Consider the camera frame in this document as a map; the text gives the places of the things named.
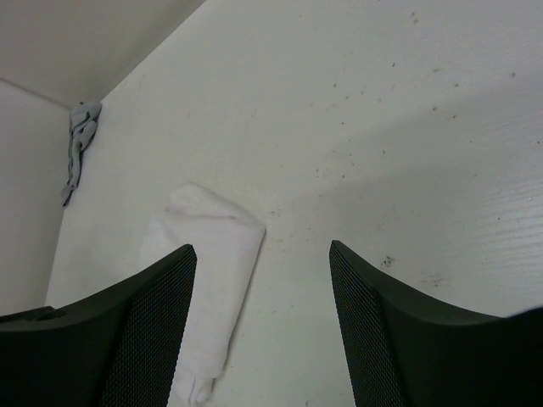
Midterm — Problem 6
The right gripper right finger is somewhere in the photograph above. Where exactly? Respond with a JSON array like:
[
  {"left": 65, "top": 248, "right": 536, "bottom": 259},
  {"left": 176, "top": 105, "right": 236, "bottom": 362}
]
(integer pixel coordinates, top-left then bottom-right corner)
[{"left": 329, "top": 240, "right": 542, "bottom": 406}]

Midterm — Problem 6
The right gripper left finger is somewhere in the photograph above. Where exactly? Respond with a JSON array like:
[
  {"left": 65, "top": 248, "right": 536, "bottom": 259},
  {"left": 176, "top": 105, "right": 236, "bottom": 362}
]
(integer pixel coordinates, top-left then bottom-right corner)
[{"left": 1, "top": 245, "right": 197, "bottom": 406}]

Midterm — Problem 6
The white tank top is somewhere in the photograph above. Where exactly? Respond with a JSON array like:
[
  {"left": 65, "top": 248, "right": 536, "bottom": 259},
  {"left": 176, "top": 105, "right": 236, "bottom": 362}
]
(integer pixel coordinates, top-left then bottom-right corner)
[{"left": 139, "top": 183, "right": 266, "bottom": 406}]

